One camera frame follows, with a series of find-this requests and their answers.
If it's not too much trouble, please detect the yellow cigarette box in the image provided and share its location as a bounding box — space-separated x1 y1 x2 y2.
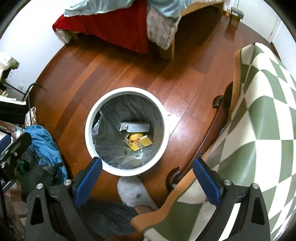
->
124 133 152 151

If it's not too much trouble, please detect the tall white blue box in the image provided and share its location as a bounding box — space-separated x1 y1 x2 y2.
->
119 122 150 133

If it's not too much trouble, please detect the white round trash bin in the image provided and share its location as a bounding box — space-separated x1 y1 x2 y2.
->
85 87 170 176

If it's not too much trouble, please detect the blue cloth on floor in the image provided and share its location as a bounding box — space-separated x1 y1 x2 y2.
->
23 124 68 183

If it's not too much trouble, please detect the white fluffy slipper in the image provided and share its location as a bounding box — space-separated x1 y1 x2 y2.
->
117 176 159 211

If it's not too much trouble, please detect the green white checkered tablecloth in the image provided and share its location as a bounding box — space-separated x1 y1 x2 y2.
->
132 43 295 240

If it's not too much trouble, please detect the red blanket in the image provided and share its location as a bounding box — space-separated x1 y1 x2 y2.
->
53 1 149 53

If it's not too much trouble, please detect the wooden bed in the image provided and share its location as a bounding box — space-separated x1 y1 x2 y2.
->
52 1 224 53

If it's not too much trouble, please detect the grey box by door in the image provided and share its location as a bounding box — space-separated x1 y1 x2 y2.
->
230 7 244 27

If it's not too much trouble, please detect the light blue duvet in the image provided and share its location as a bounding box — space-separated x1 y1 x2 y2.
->
64 0 191 18

